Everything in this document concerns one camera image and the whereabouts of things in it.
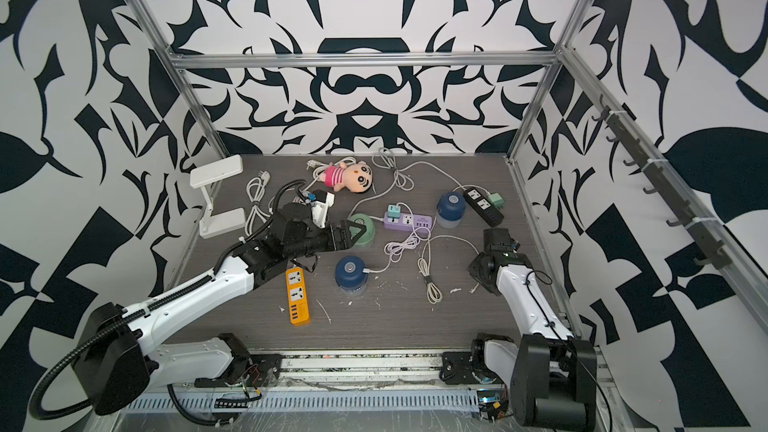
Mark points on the green adapter on black strip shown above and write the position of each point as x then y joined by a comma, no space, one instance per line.
497,200

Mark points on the plush doll pink shirt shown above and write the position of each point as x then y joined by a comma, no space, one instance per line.
356,178

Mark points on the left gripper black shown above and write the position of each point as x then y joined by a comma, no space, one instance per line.
346,242

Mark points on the black power strip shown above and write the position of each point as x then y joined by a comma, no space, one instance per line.
482,205

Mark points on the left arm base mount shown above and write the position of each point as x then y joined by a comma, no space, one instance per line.
259,370

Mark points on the teal USB charger adapter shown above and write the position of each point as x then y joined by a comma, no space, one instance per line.
393,212

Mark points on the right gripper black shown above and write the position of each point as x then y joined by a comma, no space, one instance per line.
474,266

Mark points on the wall hook rack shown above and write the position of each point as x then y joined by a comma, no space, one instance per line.
666,182

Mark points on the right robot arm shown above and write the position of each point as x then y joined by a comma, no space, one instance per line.
550,375

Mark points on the purple power strip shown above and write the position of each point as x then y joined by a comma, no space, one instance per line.
409,222

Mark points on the orange power strip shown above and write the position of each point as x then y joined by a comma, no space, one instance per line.
298,305

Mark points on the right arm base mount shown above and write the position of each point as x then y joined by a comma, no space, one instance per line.
457,369

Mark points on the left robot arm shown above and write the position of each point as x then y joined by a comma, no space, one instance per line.
124,350

